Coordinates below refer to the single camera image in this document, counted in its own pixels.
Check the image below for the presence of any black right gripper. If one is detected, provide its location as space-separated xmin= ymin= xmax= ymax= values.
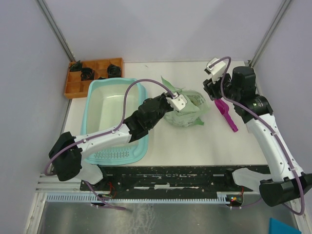
xmin=203 ymin=71 xmax=240 ymax=102

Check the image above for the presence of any green cat litter bag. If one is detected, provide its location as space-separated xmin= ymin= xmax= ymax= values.
xmin=161 ymin=77 xmax=209 ymax=127

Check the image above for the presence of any black round part in tray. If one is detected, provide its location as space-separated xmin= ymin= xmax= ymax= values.
xmin=107 ymin=64 xmax=122 ymax=78

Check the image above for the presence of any black mounting base plate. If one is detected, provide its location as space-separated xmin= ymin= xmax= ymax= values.
xmin=79 ymin=165 xmax=254 ymax=195

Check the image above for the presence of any orange wooden compartment tray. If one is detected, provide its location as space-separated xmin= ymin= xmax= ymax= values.
xmin=64 ymin=58 xmax=123 ymax=99

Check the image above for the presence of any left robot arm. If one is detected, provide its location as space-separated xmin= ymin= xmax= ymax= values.
xmin=49 ymin=93 xmax=176 ymax=190

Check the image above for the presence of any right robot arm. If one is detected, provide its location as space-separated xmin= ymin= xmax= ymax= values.
xmin=203 ymin=65 xmax=312 ymax=207

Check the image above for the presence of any black ring part in tray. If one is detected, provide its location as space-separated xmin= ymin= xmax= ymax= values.
xmin=80 ymin=67 xmax=95 ymax=81

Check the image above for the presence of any teal plastic litter box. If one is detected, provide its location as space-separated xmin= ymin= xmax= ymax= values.
xmin=80 ymin=78 xmax=149 ymax=166

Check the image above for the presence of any light blue cable duct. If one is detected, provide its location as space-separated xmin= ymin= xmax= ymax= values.
xmin=45 ymin=191 xmax=231 ymax=203

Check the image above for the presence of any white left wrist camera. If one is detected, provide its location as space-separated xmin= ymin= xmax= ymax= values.
xmin=166 ymin=92 xmax=188 ymax=112

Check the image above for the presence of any magenta plastic litter scoop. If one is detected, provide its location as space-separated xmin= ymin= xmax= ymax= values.
xmin=214 ymin=99 xmax=238 ymax=133

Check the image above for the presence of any blue foam pad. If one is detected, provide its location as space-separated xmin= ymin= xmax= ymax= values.
xmin=268 ymin=218 xmax=302 ymax=234

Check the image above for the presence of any small circuit board with LEDs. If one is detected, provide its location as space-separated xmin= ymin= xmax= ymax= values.
xmin=229 ymin=195 xmax=244 ymax=206

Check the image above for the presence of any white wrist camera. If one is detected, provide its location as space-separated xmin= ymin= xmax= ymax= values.
xmin=204 ymin=58 xmax=227 ymax=80
xmin=166 ymin=92 xmax=188 ymax=112

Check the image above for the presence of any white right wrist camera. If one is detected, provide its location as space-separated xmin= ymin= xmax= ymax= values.
xmin=204 ymin=58 xmax=227 ymax=80

